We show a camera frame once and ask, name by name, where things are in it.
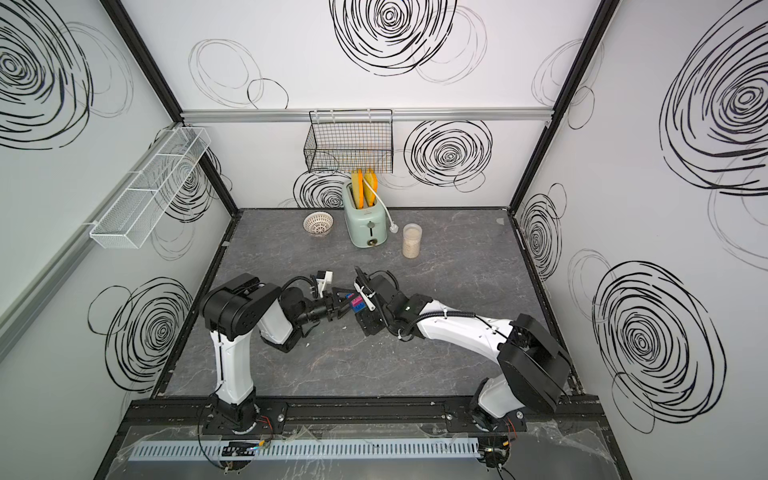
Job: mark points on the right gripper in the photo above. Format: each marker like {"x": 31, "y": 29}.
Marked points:
{"x": 369, "y": 326}

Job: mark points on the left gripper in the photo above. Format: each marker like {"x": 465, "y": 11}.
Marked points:
{"x": 331, "y": 310}

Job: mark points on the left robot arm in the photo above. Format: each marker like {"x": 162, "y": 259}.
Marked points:
{"x": 280, "y": 314}

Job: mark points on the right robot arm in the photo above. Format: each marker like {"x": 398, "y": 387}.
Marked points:
{"x": 534, "y": 366}

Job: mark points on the mint green toaster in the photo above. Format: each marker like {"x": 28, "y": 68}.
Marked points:
{"x": 367, "y": 227}

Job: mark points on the clear jar with grains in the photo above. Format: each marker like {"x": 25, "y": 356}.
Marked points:
{"x": 412, "y": 237}

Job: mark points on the white strainer bowl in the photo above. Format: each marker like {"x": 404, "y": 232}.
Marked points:
{"x": 318, "y": 224}

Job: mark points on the yellow toast slice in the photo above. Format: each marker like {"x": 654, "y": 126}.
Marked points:
{"x": 357, "y": 189}

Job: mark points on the orange toast slice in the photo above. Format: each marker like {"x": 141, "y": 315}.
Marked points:
{"x": 370, "y": 188}

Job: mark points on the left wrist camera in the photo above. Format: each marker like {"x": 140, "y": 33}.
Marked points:
{"x": 324, "y": 280}

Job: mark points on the black wire basket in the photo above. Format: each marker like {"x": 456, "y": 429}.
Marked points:
{"x": 350, "y": 140}

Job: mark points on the white wire shelf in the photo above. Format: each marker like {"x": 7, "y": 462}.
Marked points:
{"x": 151, "y": 187}

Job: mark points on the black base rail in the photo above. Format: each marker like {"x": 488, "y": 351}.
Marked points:
{"x": 284, "y": 415}

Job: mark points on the grey slotted cable duct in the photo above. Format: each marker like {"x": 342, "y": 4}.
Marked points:
{"x": 307, "y": 449}

